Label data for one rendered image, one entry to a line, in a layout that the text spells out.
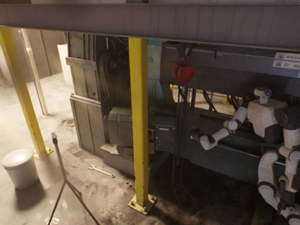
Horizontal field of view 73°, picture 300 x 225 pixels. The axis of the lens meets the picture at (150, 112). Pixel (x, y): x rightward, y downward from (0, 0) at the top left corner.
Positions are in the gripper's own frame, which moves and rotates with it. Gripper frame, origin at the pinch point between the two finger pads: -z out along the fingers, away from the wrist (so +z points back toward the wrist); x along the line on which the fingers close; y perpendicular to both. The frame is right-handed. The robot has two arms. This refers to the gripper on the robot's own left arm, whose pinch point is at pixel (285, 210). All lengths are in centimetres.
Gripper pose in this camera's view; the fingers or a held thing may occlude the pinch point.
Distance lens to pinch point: 198.1
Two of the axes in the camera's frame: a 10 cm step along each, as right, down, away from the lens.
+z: -0.8, -9.6, -2.7
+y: 1.1, 2.6, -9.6
